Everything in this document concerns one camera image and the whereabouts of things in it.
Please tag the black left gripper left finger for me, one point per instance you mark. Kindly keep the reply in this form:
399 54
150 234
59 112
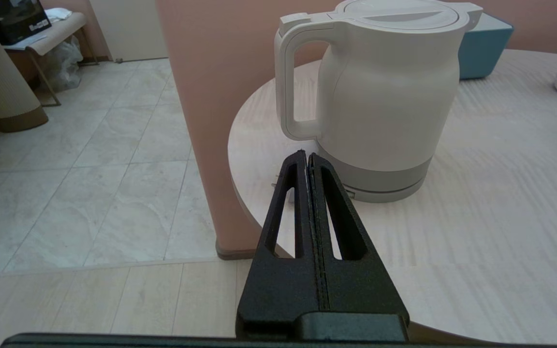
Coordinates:
278 290

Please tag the grey tissue box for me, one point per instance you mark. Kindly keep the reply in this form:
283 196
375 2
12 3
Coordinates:
481 48

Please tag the grey power plug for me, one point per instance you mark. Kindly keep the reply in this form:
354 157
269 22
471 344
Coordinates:
291 195

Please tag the white stool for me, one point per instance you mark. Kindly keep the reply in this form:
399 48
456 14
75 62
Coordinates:
61 29

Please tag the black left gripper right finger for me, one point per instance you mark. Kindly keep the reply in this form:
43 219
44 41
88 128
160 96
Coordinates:
360 290

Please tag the white folded cloth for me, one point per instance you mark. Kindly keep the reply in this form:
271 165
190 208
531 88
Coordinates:
58 14

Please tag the clear plastic bag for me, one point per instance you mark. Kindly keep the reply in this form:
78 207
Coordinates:
65 65

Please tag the grey round kettle base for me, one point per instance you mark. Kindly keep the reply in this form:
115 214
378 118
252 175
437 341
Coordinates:
385 195

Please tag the white electric kettle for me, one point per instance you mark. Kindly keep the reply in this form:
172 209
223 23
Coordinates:
385 96

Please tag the black box appliance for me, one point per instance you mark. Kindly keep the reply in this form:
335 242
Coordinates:
12 19

